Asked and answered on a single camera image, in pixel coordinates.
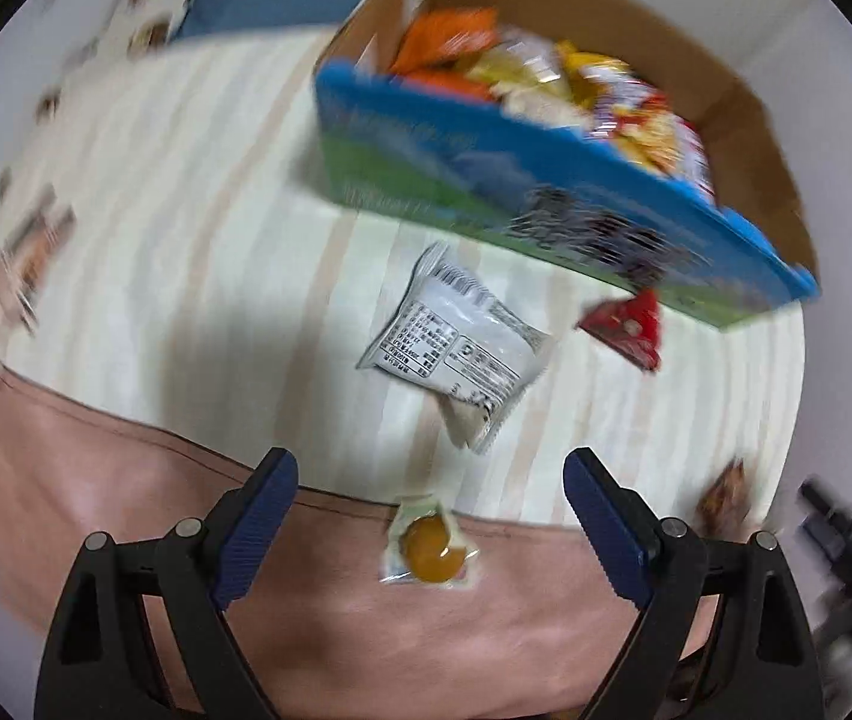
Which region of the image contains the blue printed cardboard box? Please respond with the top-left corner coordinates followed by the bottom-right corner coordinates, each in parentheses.
top-left (313, 0), bottom-right (821, 329)

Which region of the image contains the yellow cartoon snack packet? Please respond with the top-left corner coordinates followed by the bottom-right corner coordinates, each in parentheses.
top-left (471, 37), bottom-right (592, 128)

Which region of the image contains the clear packet with brown egg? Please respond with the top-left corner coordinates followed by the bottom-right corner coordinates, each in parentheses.
top-left (379, 493), bottom-right (481, 587)

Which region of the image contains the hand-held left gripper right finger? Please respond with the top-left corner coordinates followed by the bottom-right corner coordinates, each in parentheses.
top-left (562, 448), bottom-right (824, 720)

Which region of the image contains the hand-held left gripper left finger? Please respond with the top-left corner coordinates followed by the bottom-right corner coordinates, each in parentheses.
top-left (34, 448), bottom-right (299, 720)

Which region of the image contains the small red snack packet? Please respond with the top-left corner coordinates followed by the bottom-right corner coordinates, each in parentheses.
top-left (577, 289), bottom-right (663, 374)

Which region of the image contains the brown snack packet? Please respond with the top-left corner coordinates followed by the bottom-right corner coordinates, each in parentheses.
top-left (696, 457), bottom-right (751, 537)

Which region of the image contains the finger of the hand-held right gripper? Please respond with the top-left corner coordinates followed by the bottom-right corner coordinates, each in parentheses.
top-left (797, 478), bottom-right (852, 545)

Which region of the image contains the white bear print pillow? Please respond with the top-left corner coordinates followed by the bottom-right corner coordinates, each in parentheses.
top-left (36, 0), bottom-right (202, 121)

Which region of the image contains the striped cream and pink blanket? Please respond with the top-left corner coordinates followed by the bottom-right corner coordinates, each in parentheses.
top-left (0, 22), bottom-right (806, 720)

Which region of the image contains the orange snack packet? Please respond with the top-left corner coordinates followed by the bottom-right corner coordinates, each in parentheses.
top-left (396, 7), bottom-right (502, 76)

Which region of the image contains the grey white snack packet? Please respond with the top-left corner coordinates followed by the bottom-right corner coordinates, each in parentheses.
top-left (356, 242), bottom-right (558, 457)

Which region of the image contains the large red yellow noodle packet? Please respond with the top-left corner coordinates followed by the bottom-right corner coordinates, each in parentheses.
top-left (583, 52), bottom-right (716, 203)

